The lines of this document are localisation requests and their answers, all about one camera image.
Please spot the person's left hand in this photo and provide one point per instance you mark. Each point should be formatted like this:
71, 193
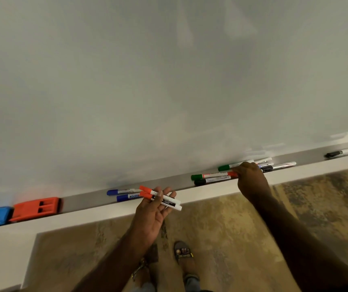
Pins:
149, 222

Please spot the person's right hand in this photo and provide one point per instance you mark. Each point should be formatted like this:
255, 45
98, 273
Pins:
253, 182

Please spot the black-capped markers group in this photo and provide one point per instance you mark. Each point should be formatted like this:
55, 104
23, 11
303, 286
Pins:
199, 181
332, 154
266, 169

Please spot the red-capped markers group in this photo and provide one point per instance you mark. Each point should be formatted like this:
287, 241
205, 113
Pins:
174, 206
232, 174
145, 189

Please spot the grey whiteboard tray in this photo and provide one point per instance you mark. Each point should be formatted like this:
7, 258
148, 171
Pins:
86, 200

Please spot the red whiteboard eraser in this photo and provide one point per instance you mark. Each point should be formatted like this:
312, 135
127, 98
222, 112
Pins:
31, 209

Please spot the white whiteboard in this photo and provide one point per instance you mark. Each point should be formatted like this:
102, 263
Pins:
162, 72

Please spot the person's right forearm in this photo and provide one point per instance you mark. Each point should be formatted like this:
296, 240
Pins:
298, 240

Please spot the person's left forearm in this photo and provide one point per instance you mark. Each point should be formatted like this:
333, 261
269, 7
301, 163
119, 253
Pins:
116, 264

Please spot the person's right foot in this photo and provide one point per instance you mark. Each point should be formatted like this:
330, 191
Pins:
187, 266

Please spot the black yellow-trim sandal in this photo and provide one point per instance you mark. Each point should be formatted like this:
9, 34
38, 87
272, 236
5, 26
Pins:
140, 269
183, 255

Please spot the grey trousers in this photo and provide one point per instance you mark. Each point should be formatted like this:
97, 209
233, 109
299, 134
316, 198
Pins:
192, 284

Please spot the white ledge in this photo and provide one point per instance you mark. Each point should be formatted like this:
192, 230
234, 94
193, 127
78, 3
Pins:
4, 249

